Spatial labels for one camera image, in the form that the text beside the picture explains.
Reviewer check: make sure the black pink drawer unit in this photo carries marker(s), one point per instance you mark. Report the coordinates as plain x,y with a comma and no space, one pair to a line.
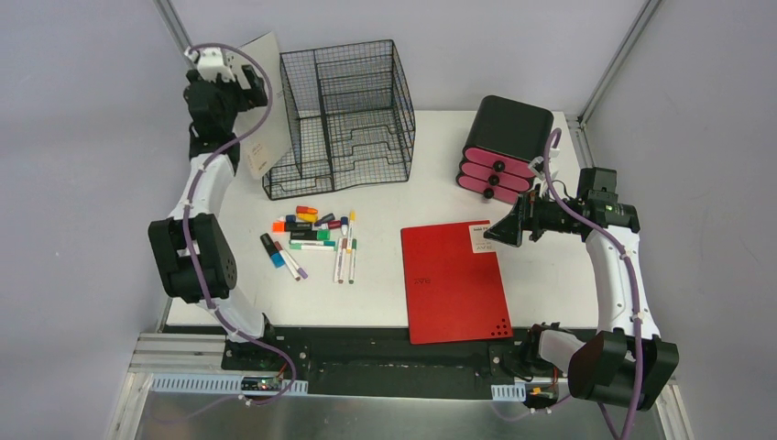
505,136

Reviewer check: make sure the purple cap white marker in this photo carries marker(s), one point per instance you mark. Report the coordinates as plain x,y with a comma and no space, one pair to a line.
294,267

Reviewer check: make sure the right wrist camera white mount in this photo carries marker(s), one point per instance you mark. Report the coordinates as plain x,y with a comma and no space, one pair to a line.
540,166

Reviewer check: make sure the brown cap white marker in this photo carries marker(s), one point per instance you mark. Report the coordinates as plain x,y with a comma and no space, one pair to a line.
338,276

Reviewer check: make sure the orange cap black marker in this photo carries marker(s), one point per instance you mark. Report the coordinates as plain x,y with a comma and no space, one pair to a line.
284,227

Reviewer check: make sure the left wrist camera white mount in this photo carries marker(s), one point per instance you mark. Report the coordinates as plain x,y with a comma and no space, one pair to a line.
211,64

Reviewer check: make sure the yellow cap white marker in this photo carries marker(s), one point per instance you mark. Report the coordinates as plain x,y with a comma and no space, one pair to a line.
346,223

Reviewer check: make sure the red A4 folder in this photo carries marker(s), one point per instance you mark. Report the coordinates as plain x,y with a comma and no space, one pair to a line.
453,284

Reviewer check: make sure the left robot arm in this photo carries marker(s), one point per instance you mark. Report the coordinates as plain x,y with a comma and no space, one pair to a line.
193,258

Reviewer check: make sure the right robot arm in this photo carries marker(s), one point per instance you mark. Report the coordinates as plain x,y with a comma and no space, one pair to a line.
627,357

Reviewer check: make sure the white A4 folder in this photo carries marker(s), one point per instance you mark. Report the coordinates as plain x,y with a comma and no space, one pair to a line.
264,148

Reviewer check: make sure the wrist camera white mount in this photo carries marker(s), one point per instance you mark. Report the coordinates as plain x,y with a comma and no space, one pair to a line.
540,166
211,64

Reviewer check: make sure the black mounting base plate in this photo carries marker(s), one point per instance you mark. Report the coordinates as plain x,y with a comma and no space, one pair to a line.
382,362

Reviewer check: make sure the black wire mesh desk organizer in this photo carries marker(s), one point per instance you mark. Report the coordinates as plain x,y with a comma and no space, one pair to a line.
351,120

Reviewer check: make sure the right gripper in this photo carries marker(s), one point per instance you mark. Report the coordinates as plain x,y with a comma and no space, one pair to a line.
526,214

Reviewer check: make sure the black blue marker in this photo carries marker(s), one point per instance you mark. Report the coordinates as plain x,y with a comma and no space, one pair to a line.
272,250

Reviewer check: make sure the green cap black marker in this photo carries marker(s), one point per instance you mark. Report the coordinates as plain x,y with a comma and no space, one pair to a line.
311,235

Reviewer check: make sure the yellow highlighter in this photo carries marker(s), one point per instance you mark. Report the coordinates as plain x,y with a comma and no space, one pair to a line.
307,217

